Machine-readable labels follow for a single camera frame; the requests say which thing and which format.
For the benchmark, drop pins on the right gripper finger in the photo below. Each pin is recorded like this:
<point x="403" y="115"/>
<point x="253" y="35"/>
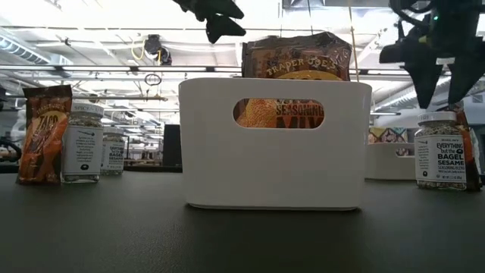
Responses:
<point x="464" y="77"/>
<point x="424" y="79"/>

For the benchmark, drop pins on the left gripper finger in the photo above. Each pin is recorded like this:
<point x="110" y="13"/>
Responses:
<point x="223" y="28"/>
<point x="216" y="8"/>

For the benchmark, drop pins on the orange taco seasoning packet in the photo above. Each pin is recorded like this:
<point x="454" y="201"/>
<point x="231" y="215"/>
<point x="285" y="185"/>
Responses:
<point x="471" y="151"/>
<point x="43" y="140"/>
<point x="295" y="57"/>

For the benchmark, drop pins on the white cap seasoning jar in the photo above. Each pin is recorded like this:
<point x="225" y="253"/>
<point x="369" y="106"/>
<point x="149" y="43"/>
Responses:
<point x="113" y="155"/>
<point x="439" y="159"/>
<point x="82" y="151"/>

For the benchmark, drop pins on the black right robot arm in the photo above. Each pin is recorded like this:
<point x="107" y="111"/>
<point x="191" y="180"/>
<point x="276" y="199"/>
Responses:
<point x="454" y="9"/>

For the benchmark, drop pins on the multicolour patterned panel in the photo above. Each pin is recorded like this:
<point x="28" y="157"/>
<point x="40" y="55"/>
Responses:
<point x="386" y="134"/>

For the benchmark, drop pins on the light grey plastic bin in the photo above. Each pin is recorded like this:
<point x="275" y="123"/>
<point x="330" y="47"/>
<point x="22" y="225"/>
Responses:
<point x="386" y="163"/>

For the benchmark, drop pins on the black monitor panel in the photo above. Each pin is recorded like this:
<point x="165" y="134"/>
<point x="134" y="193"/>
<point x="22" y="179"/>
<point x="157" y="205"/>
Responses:
<point x="172" y="146"/>

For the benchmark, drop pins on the white plastic bin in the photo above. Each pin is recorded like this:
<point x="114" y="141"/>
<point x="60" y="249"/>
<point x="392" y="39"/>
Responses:
<point x="273" y="170"/>

